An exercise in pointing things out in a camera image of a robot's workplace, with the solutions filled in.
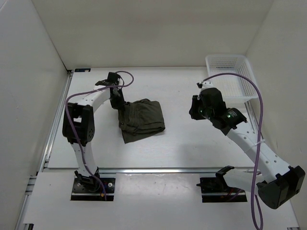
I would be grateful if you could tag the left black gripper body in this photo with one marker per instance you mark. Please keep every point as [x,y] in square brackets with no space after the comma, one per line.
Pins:
[117,101]

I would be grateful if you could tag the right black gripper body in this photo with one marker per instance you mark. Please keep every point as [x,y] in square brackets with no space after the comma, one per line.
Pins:
[199,111]

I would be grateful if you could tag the olive green shorts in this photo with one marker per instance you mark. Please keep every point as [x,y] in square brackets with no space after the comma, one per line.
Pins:
[140,119]

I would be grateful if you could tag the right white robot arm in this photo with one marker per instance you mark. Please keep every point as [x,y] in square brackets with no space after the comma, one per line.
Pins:
[278,181]

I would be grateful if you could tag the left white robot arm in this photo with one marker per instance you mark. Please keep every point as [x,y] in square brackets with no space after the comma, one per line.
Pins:
[78,127]

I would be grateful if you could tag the white perforated plastic basket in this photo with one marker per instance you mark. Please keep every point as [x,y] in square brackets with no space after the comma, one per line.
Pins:
[234,89]

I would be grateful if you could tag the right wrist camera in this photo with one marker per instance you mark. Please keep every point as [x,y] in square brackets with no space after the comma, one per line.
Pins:
[218,105]

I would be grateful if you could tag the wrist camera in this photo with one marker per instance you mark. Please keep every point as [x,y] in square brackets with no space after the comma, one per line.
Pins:
[113,78]
[218,105]

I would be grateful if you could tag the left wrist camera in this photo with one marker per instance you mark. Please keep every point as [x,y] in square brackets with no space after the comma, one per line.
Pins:
[113,78]

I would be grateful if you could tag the right aluminium rail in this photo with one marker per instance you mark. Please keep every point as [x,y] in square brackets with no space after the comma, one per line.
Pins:
[254,125]

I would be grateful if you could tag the aluminium rail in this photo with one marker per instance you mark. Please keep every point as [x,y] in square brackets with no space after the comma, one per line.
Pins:
[254,125]
[45,155]
[159,170]

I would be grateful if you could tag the front aluminium rail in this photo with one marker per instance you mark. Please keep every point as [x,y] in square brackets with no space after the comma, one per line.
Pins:
[159,170]

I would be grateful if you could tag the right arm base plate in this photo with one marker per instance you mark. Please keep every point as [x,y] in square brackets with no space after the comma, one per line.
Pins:
[212,192]

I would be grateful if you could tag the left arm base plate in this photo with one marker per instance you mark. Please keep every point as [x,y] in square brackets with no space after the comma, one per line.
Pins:
[105,187]

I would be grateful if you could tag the left aluminium rail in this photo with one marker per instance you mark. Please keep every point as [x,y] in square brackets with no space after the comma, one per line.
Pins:
[45,155]

